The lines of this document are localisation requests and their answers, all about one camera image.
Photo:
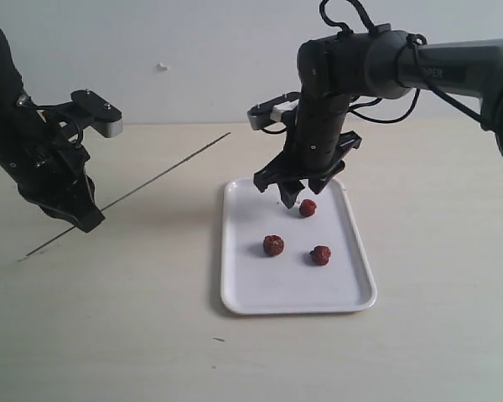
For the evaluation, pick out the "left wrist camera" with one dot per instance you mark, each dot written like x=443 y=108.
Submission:
x=105 y=117

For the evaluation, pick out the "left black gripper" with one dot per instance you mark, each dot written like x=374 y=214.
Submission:
x=48 y=169

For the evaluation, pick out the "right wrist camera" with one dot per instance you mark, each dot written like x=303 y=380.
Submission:
x=271 y=112

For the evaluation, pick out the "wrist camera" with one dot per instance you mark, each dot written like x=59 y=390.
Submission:
x=271 y=112
x=105 y=117

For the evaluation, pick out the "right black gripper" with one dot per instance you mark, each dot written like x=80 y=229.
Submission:
x=313 y=150

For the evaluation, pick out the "red date top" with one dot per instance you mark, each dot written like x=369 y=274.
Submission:
x=307 y=207

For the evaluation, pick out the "thin metal skewer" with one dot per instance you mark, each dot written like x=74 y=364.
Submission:
x=143 y=185

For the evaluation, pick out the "red date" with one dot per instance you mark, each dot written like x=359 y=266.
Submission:
x=307 y=207
x=320 y=255
x=273 y=245

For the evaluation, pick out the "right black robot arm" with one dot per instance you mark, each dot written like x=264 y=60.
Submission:
x=385 y=65

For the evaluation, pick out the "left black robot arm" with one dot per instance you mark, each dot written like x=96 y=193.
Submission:
x=68 y=117

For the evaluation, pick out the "white rectangular plastic tray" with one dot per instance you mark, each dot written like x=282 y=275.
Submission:
x=252 y=283

